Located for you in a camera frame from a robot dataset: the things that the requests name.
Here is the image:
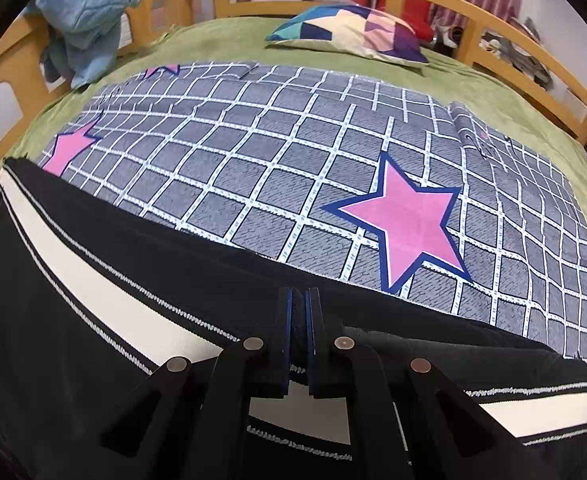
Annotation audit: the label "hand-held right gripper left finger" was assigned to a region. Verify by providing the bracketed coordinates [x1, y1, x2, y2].
[100, 287, 295, 480]

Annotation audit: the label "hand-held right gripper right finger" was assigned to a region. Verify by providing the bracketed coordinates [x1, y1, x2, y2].
[305, 287, 524, 480]

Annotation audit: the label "black pants with white stripe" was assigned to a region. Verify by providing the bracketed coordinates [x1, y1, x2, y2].
[0, 157, 587, 480]

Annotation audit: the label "grey checked star blanket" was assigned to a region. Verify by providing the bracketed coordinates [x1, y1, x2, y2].
[38, 60, 587, 368]

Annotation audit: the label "green bed sheet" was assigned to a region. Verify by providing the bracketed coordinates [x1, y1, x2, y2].
[0, 16, 587, 221]

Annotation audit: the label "geometric patterned pillow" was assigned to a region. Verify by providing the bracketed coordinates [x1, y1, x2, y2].
[265, 4, 430, 66]

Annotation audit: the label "blue plush toy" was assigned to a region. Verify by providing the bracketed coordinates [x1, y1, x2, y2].
[25, 0, 148, 90]

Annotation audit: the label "wooden bed frame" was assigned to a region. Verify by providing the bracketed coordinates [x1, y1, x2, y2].
[0, 0, 587, 171]

